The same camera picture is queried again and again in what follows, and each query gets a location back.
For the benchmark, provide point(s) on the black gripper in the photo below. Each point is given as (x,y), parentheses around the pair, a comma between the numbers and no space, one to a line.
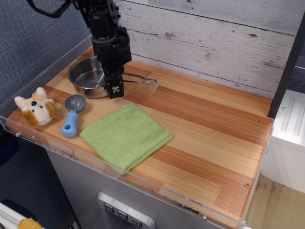
(113,51)

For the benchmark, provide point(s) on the silver metal pot with handle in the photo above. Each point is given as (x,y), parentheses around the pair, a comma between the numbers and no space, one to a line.
(88,77)

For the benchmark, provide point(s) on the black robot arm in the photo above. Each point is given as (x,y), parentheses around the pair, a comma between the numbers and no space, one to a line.
(99,15)

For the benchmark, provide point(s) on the blue grey toy scoop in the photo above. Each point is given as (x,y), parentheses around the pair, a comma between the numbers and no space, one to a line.
(73,104)

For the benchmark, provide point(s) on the green folded microfiber cloth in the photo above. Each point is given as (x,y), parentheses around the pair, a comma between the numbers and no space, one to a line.
(125,137)

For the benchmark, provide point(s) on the plush corgi dog head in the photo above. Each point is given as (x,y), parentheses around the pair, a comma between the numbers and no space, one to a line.
(38,110)

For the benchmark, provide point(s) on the clear acrylic table guard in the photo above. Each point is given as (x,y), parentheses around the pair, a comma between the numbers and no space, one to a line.
(225,126)

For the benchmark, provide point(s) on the grey toy fridge cabinet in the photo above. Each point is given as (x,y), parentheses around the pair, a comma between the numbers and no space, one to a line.
(177,189)

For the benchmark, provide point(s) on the silver dispenser button panel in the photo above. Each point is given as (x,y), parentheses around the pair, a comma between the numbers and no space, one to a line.
(124,213)

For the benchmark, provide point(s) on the yellow black object bottom left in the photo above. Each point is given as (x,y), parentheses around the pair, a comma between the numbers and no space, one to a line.
(29,224)

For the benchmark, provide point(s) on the white aluminium side box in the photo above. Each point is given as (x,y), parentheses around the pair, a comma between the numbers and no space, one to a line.
(284,160)

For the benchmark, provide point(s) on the black right frame post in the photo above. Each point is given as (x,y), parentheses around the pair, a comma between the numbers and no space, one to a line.
(288,70)

